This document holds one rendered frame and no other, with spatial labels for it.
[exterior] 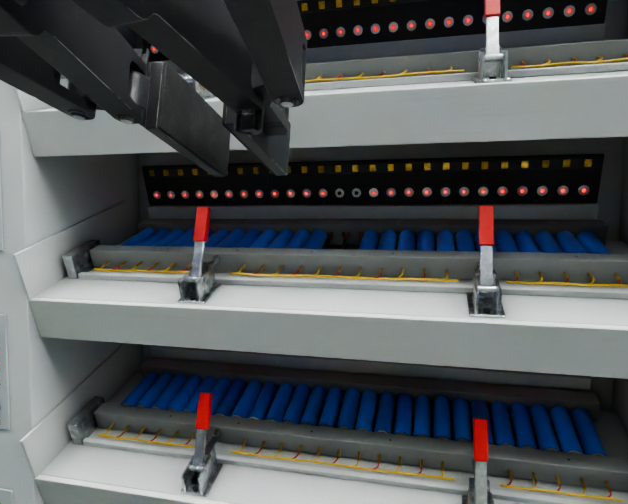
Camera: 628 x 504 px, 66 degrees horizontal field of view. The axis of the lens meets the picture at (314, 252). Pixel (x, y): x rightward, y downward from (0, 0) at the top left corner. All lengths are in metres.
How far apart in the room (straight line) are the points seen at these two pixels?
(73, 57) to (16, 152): 0.40
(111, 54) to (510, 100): 0.31
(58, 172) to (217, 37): 0.45
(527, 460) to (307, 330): 0.24
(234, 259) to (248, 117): 0.33
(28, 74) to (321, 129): 0.27
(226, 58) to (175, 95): 0.06
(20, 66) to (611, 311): 0.42
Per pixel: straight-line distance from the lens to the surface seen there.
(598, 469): 0.54
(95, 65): 0.19
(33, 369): 0.59
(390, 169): 0.57
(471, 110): 0.42
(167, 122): 0.22
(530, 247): 0.52
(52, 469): 0.63
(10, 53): 0.20
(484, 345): 0.43
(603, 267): 0.50
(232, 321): 0.45
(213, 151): 0.26
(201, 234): 0.48
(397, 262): 0.47
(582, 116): 0.44
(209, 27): 0.17
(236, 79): 0.18
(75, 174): 0.63
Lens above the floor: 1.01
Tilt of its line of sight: 4 degrees down
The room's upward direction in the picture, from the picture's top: straight up
